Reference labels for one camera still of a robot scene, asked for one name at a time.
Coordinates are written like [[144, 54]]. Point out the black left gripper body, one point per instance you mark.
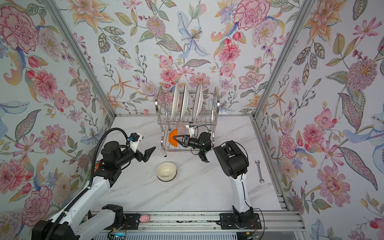
[[138, 153]]

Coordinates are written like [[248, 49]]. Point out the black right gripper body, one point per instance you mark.
[[188, 141]]

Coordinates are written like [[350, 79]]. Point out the orange white bowl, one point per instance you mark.
[[171, 139]]

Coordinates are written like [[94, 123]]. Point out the cream white bowl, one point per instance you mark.
[[166, 172]]

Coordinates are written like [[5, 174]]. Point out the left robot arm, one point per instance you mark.
[[68, 224]]

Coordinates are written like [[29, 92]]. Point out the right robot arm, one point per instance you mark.
[[234, 163]]

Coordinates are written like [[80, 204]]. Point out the two-tier metal dish rack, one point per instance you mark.
[[205, 122]]

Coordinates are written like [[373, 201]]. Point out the white plate middle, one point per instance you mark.
[[185, 103]]

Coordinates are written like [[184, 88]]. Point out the white plate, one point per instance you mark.
[[185, 103], [198, 102], [175, 103]]

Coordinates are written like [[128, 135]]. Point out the white plate right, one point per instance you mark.
[[198, 102]]

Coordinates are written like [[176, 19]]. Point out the white plate left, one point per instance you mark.
[[175, 103]]

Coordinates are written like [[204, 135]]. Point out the pink small toy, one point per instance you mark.
[[144, 218]]

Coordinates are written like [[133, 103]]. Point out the metal wrench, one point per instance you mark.
[[261, 179]]

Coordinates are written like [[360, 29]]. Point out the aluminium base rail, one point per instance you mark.
[[265, 225]]

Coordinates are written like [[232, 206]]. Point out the aluminium corner frame post left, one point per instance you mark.
[[68, 36]]

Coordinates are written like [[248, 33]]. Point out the aluminium corner frame post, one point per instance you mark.
[[303, 13], [68, 36]]

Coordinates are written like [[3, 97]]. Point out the aluminium corner frame post right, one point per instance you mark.
[[303, 13]]

